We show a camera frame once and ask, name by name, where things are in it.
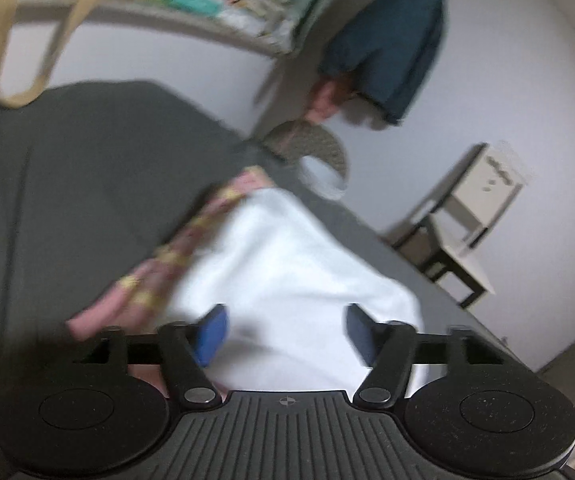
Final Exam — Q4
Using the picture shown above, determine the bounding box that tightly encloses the white sweatshirt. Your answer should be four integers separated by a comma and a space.
156, 188, 423, 393

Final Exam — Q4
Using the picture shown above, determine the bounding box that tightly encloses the pink striped folded sweater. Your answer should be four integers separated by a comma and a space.
66, 166, 274, 341

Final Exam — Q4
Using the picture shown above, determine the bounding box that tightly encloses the cream and black wooden chair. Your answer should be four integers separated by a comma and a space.
383, 143, 526, 310

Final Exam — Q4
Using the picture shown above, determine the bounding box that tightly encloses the dark grey bed sheet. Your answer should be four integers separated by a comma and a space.
0, 79, 534, 480

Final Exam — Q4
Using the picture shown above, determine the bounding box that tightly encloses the grey bumpy round stool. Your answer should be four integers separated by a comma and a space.
260, 119, 349, 181

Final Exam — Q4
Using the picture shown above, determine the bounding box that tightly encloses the pink hanging garment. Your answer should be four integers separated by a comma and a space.
303, 74, 353, 125

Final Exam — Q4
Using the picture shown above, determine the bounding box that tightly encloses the dark teal hanging jacket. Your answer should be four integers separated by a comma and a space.
318, 0, 446, 126

